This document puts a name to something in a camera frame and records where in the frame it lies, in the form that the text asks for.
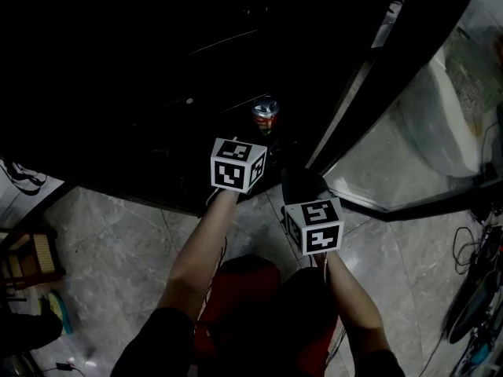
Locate black oval device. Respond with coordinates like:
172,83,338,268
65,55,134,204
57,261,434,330
447,225,503,346

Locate grey mesh basket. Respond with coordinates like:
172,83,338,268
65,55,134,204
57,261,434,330
443,25,503,110

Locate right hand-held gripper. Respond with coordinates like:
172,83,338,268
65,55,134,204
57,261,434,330
280,167,345,256

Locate person's black shirt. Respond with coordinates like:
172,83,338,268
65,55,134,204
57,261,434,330
111,307,406,377

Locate person's red shorts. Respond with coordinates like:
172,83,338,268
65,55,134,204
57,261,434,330
192,254,340,369

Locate orange drink can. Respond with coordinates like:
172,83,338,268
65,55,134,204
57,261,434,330
251,97,281,137

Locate wooden shelf rack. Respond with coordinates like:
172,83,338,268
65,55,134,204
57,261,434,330
0,227,67,291

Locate person's right forearm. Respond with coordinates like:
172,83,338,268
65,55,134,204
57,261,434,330
314,249,391,355

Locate black glass-door fridge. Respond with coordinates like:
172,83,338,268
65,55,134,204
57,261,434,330
0,0,503,221

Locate person's left forearm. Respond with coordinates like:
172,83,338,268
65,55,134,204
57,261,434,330
156,188,241,324

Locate white armchair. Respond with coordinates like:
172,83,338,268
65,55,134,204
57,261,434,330
392,57,489,177

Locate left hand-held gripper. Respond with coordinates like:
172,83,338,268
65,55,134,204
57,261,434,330
210,137,269,194

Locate black device with teal part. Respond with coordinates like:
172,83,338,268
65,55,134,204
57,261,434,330
459,328,497,373

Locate black cable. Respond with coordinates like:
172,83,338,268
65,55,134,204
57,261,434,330
453,225,483,275

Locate black handbag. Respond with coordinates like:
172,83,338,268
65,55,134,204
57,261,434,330
0,158,48,196

